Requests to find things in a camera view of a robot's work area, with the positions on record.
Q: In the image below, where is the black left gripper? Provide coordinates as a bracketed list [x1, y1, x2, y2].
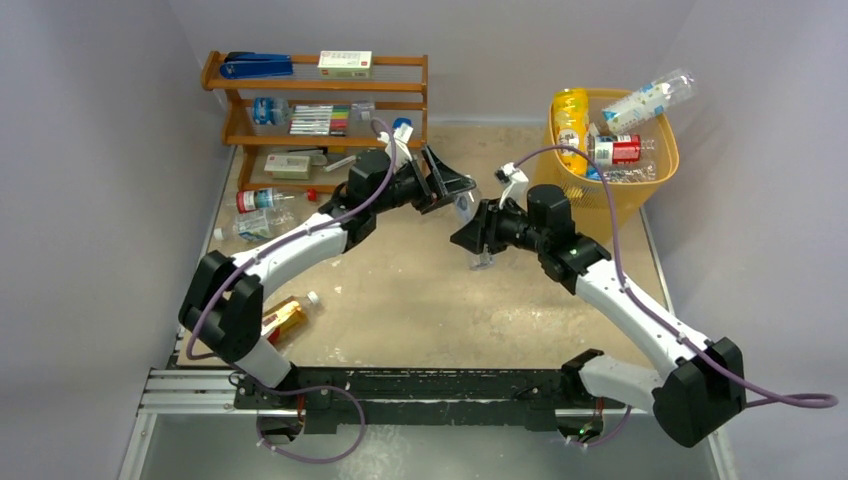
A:
[370, 147, 473, 216]

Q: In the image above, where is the clear bottle white cap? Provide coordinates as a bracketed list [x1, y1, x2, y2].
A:
[454, 188, 495, 271]

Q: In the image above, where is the yellow plastic bottle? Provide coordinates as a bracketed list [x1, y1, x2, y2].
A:
[551, 88, 589, 176]

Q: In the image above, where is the clear bottle red label red cap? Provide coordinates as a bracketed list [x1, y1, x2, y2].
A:
[589, 134, 656, 168]

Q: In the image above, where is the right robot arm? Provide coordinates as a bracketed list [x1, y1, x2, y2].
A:
[450, 185, 746, 448]

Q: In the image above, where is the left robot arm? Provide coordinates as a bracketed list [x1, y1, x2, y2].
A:
[178, 148, 476, 409]

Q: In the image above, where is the yellow mesh waste bin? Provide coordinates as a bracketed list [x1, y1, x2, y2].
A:
[530, 115, 679, 243]

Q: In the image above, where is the white marker pen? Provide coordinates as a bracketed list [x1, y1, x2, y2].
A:
[323, 154, 357, 173]

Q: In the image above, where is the small clear container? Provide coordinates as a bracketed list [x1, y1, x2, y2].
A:
[350, 101, 376, 123]

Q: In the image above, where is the set of colored markers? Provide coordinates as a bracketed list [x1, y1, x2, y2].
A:
[289, 104, 350, 137]

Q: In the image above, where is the wooden shelf rack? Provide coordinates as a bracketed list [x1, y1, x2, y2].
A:
[201, 51, 429, 193]

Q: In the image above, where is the clear bottle blue white label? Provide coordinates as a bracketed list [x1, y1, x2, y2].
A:
[212, 209, 297, 242]

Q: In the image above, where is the clear bottle red label by shelf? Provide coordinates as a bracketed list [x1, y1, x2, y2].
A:
[228, 188, 318, 214]

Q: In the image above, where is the amber bottle red gold label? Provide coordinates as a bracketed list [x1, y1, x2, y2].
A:
[261, 291, 323, 345]

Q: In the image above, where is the blue stapler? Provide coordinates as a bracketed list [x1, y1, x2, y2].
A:
[219, 52, 294, 79]

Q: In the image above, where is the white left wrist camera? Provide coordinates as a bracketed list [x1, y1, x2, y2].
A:
[378, 117, 414, 166]

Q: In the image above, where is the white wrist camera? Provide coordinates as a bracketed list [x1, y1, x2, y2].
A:
[378, 117, 414, 166]
[495, 162, 529, 209]

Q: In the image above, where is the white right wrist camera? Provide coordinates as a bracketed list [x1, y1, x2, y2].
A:
[495, 162, 529, 209]

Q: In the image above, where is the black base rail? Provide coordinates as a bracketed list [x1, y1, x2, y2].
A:
[232, 366, 620, 440]

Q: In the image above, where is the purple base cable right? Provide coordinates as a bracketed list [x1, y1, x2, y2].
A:
[564, 404, 634, 452]

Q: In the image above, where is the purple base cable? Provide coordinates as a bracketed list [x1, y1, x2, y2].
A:
[255, 382, 367, 465]
[564, 404, 634, 452]

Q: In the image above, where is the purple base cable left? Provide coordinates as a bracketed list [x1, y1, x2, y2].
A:
[255, 382, 367, 465]

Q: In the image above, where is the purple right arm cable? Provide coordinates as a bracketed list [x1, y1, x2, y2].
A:
[513, 145, 840, 411]

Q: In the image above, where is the aluminium table frame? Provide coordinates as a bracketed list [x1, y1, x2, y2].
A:
[119, 325, 738, 479]

